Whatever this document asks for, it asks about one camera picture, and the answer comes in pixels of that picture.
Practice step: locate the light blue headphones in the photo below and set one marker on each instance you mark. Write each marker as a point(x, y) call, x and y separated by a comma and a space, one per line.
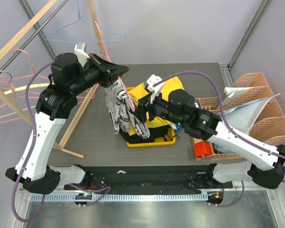
point(222, 149)

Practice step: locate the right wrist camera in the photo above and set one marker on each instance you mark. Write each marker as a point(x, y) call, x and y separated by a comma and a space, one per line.
point(154, 86)

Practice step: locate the peach file rack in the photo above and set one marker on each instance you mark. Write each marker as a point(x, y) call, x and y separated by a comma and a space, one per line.
point(269, 127)

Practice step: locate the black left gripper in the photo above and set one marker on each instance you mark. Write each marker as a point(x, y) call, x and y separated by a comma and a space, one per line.
point(109, 71)

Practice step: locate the black trousers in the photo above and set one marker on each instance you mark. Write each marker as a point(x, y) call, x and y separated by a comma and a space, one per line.
point(156, 135)

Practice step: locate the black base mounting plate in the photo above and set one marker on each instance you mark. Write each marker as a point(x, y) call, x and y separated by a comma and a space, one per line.
point(151, 180)

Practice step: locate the yellow garment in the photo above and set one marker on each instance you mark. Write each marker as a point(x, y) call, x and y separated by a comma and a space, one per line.
point(167, 87)

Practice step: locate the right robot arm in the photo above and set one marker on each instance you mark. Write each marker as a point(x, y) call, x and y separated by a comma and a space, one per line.
point(264, 163)

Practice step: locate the blue white patterned garment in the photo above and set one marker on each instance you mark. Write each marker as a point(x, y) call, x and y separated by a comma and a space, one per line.
point(176, 127)

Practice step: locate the yellow plastic tray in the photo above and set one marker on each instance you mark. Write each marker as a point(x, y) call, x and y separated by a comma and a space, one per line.
point(162, 143)

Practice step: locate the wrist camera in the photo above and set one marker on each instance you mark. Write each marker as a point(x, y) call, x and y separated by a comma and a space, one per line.
point(79, 51)
point(154, 86)

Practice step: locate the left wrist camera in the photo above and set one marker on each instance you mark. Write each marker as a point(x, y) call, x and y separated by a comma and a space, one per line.
point(79, 51)

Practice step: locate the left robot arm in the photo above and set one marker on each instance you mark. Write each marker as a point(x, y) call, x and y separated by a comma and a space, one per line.
point(68, 79)

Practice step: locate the cream plastic hanger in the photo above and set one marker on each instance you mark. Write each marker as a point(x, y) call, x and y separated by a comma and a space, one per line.
point(13, 90)

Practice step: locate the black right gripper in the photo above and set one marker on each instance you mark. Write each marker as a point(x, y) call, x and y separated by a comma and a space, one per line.
point(141, 110)

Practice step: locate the orange cube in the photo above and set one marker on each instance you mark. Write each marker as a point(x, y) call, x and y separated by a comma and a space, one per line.
point(203, 150)

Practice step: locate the white papers in rack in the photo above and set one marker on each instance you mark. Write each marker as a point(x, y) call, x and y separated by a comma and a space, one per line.
point(243, 105)

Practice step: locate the peach compartment desk organizer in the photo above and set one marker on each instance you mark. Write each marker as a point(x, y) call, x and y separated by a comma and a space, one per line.
point(207, 103)

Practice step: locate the wooden clothes rack frame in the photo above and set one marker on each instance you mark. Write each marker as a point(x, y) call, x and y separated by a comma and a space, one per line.
point(12, 19)

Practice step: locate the newspaper print trousers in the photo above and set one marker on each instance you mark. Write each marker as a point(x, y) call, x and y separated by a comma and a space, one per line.
point(121, 107)

